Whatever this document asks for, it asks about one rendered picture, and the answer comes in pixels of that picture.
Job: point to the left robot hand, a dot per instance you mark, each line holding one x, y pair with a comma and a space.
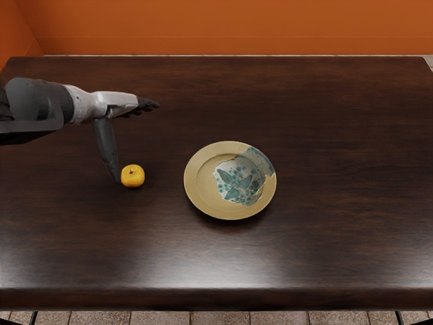
101, 103

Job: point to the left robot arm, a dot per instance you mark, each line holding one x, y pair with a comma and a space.
32, 105

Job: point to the small yellow fruit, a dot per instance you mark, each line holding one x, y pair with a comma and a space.
132, 176

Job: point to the tan plate with teal pattern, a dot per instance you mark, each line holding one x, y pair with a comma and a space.
216, 196

